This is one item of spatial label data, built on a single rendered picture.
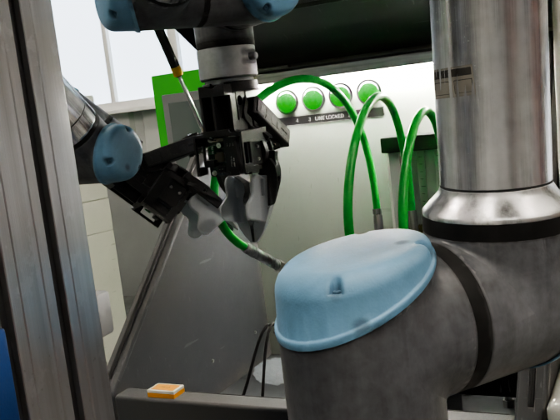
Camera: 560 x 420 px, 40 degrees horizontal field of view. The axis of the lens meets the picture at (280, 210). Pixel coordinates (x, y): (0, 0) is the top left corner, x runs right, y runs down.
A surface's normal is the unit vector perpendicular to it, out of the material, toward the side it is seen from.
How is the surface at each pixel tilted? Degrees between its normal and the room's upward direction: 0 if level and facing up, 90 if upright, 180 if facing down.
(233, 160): 90
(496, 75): 92
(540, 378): 43
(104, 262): 90
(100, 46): 90
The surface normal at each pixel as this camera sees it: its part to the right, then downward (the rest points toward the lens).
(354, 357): -0.14, 0.15
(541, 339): 0.48, 0.36
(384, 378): 0.19, 0.11
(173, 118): -0.47, 0.18
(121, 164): 0.85, -0.03
